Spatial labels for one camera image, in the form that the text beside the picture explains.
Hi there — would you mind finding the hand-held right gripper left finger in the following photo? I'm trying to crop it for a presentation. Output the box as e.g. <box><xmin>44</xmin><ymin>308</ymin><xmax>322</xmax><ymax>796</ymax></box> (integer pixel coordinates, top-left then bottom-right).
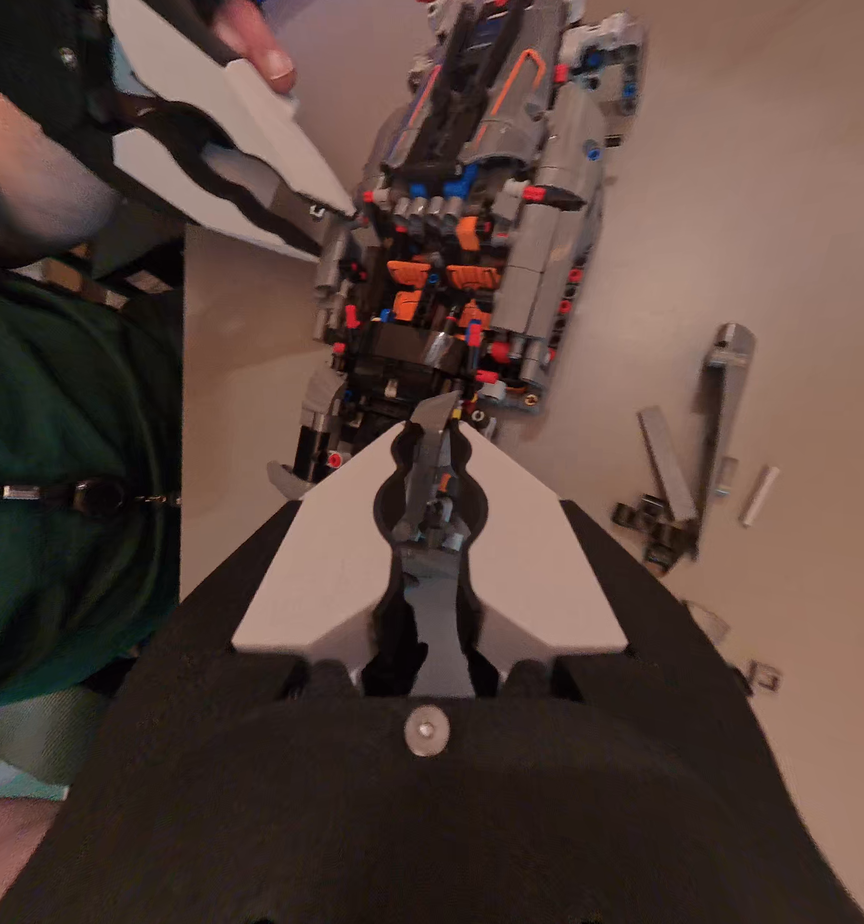
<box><xmin>230</xmin><ymin>420</ymin><xmax>411</xmax><ymax>695</ymax></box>

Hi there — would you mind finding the dark lego door assembly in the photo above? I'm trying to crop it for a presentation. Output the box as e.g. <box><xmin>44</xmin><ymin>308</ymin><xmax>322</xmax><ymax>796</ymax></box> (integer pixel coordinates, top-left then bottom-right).
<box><xmin>611</xmin><ymin>406</ymin><xmax>701</xmax><ymax>575</ymax></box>

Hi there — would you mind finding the person's left hand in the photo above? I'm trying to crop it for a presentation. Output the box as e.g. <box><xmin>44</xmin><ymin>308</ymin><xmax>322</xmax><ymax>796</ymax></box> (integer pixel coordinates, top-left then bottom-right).
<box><xmin>212</xmin><ymin>0</ymin><xmax>297</xmax><ymax>95</ymax></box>

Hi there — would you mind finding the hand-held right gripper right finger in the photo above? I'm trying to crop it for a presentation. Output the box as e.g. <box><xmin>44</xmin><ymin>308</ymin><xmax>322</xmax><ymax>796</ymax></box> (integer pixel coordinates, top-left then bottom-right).
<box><xmin>455</xmin><ymin>419</ymin><xmax>631</xmax><ymax>693</ymax></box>

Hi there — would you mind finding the small white tube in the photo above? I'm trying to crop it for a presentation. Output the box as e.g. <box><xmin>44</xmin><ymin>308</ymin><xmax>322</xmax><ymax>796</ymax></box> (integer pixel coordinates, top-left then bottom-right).
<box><xmin>737</xmin><ymin>465</ymin><xmax>781</xmax><ymax>528</ymax></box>

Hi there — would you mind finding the person's left forearm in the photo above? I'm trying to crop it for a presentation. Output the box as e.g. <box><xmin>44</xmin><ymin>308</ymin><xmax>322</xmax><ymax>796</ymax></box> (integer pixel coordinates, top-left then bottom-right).
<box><xmin>0</xmin><ymin>68</ymin><xmax>123</xmax><ymax>254</ymax></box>

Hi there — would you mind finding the grey and black lego car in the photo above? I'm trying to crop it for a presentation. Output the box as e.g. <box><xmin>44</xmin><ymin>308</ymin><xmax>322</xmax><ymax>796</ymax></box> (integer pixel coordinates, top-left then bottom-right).
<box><xmin>267</xmin><ymin>0</ymin><xmax>649</xmax><ymax>502</ymax></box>

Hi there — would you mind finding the grey lego fender piece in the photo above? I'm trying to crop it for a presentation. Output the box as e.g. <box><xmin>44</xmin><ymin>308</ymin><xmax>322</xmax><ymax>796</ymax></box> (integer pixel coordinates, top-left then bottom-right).
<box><xmin>392</xmin><ymin>392</ymin><xmax>470</xmax><ymax>553</ymax></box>

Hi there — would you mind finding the long grey lego panel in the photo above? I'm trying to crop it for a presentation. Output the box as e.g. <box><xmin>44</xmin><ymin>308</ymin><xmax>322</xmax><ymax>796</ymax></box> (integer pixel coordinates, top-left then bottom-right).
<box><xmin>695</xmin><ymin>322</ymin><xmax>758</xmax><ymax>560</ymax></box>

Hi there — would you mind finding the black lanyard strap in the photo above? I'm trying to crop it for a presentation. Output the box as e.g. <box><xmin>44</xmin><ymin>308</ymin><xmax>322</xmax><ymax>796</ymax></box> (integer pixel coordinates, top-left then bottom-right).
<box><xmin>0</xmin><ymin>476</ymin><xmax>182</xmax><ymax>517</ymax></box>

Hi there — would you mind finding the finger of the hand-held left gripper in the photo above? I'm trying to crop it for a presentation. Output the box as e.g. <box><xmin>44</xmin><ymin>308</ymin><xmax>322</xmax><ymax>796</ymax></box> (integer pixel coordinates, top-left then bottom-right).
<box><xmin>111</xmin><ymin>101</ymin><xmax>330</xmax><ymax>264</ymax></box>
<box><xmin>106</xmin><ymin>0</ymin><xmax>358</xmax><ymax>219</ymax></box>

